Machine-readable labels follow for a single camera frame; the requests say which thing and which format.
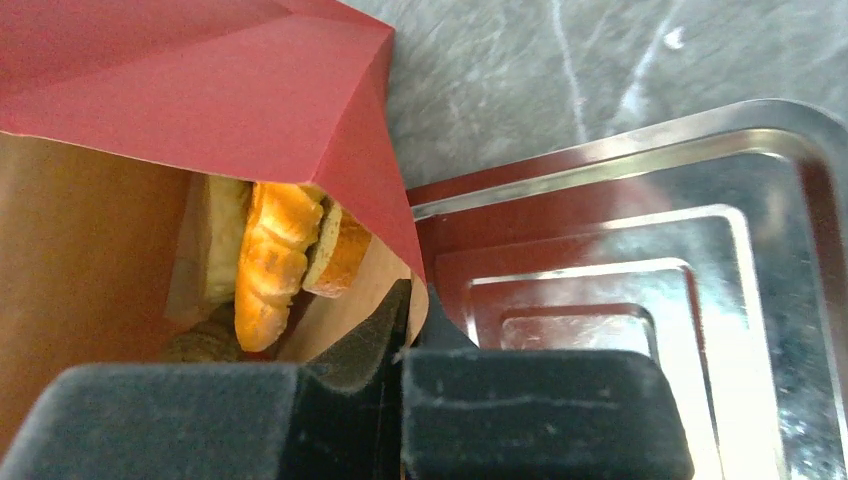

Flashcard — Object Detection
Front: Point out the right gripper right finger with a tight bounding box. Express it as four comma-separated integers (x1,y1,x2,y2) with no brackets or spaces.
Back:
401,289,695,479

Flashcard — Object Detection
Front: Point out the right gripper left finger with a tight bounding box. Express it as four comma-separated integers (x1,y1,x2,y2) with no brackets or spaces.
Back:
1,279,412,479

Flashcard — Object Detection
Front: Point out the silver metal tray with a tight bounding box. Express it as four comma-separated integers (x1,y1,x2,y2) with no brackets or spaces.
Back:
408,99,847,479

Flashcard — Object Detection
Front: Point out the red paper bag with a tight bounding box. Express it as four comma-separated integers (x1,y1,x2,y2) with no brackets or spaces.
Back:
1,1,424,448

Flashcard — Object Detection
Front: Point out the dark fake bread loaf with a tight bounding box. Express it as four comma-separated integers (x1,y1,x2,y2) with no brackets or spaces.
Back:
160,302,244,363

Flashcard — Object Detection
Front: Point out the orange fake croissant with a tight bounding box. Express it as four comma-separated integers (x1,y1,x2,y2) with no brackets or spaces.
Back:
234,182,324,352

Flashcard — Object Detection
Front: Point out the pale fake bread slice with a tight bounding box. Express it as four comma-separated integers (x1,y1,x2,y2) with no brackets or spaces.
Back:
200,175,252,304

